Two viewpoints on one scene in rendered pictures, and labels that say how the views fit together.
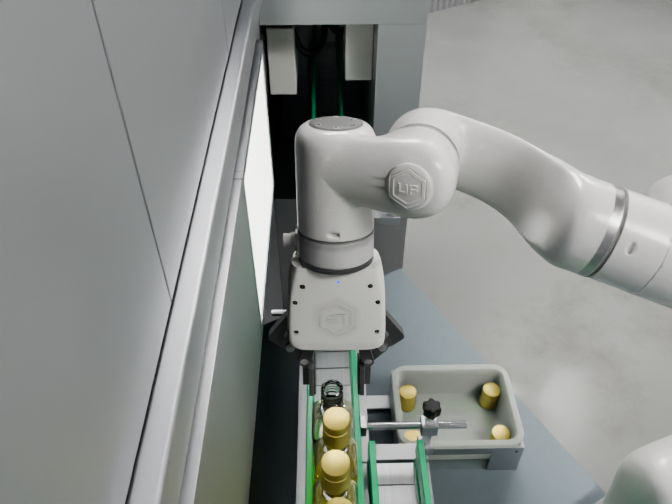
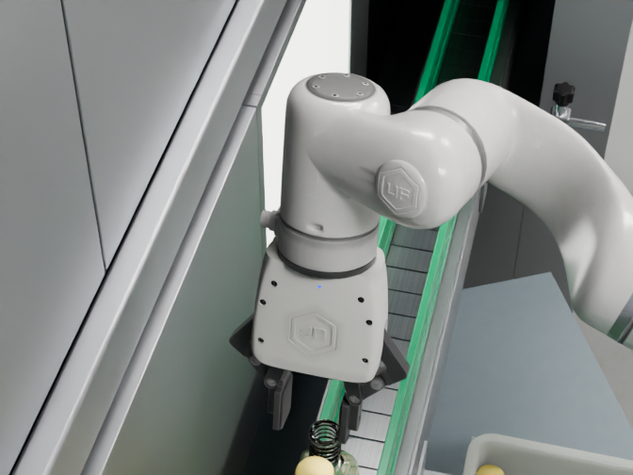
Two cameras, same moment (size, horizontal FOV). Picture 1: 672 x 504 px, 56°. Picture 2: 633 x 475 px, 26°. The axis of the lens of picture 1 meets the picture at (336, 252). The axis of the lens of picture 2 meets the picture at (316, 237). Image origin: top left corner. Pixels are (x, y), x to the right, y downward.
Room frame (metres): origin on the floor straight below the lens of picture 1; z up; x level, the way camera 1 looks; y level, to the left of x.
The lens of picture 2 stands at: (-0.23, -0.18, 2.15)
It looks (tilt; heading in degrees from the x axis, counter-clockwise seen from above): 46 degrees down; 15
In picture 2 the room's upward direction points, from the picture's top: straight up
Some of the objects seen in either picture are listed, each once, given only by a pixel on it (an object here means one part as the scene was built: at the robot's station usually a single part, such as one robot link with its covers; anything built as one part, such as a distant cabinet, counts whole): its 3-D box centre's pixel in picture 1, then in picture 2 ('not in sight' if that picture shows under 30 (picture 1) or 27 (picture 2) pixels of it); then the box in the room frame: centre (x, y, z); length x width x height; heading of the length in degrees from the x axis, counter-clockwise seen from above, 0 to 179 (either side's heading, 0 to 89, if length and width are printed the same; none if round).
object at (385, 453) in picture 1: (397, 460); not in sight; (0.54, -0.10, 0.85); 0.09 x 0.04 x 0.07; 91
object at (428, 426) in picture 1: (413, 427); not in sight; (0.54, -0.12, 0.95); 0.17 x 0.03 x 0.12; 91
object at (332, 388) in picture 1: (332, 398); (325, 447); (0.48, 0.01, 1.12); 0.03 x 0.03 x 0.05
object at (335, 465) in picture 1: (335, 471); not in sight; (0.36, 0.00, 1.14); 0.04 x 0.04 x 0.04
